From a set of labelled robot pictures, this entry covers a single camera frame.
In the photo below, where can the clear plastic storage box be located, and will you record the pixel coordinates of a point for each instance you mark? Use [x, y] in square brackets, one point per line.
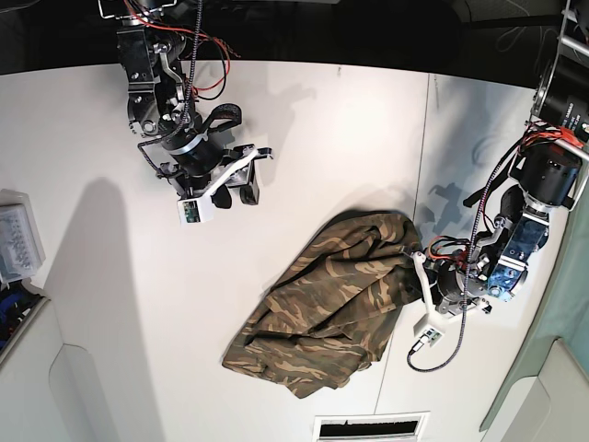
[22, 254]

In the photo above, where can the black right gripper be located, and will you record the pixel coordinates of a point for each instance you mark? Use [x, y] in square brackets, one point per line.
[206, 167]

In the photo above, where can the camouflage t-shirt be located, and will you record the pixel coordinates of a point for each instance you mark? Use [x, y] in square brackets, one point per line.
[332, 312]

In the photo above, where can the blue items in bin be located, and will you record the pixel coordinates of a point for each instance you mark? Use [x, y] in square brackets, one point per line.
[16, 303]

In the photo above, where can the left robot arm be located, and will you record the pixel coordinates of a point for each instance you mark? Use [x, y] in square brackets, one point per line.
[548, 169]

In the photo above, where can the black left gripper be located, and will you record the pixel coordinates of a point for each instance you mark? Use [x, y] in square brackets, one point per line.
[447, 286]

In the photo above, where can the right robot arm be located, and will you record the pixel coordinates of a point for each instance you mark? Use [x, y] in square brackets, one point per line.
[159, 59]

